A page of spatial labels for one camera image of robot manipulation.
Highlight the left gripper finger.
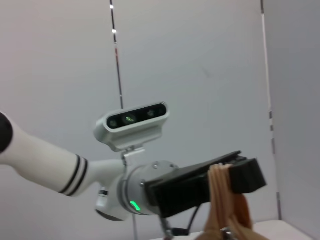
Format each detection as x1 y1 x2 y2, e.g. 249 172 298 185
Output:
229 157 267 195

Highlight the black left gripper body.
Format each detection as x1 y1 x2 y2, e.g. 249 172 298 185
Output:
140 150 242 219

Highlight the khaki canvas food bag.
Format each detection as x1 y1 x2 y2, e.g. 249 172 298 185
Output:
191 163 276 240

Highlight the silver metal zipper pull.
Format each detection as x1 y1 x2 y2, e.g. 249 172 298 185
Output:
219 226 232 238

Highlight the left gripper cable with connectors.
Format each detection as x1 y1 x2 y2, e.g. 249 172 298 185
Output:
158 204 201 237

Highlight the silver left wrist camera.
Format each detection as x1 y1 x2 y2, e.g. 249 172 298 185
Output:
93 101 171 161

